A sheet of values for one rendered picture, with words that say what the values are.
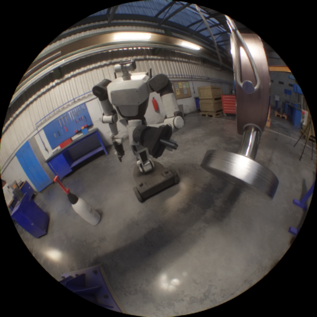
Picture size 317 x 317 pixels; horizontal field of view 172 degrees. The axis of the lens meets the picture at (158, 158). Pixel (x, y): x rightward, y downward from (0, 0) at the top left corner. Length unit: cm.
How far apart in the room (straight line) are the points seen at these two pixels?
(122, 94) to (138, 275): 141
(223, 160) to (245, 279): 113
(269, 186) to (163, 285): 104
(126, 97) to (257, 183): 68
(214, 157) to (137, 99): 57
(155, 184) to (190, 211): 52
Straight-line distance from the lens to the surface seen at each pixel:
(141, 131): 41
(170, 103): 65
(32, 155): 425
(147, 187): 125
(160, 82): 66
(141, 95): 66
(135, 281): 117
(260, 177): 18
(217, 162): 19
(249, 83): 20
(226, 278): 113
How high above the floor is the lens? 106
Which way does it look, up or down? 31 degrees down
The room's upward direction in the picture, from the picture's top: 16 degrees counter-clockwise
